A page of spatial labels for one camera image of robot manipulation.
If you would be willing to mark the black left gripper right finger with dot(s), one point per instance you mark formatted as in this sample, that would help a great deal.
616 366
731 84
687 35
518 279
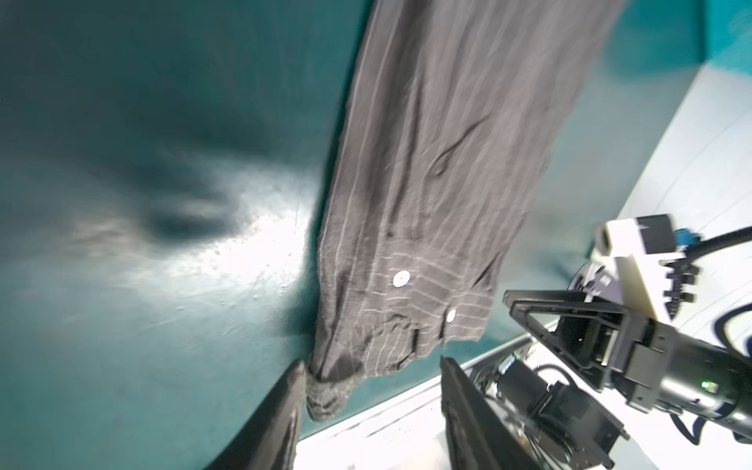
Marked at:
476 438

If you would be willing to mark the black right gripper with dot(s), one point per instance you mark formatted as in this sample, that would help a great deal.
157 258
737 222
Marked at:
693 381

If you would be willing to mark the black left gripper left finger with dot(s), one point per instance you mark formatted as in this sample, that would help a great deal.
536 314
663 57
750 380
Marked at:
269 438

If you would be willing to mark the dark grey striped shirt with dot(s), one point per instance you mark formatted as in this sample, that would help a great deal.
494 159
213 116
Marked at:
453 109

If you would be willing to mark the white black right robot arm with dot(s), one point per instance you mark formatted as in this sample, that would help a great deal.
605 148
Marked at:
567 421

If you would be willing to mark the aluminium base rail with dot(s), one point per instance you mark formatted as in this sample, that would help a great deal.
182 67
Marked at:
405 432

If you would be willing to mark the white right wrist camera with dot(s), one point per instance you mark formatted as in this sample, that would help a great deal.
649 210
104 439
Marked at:
647 259

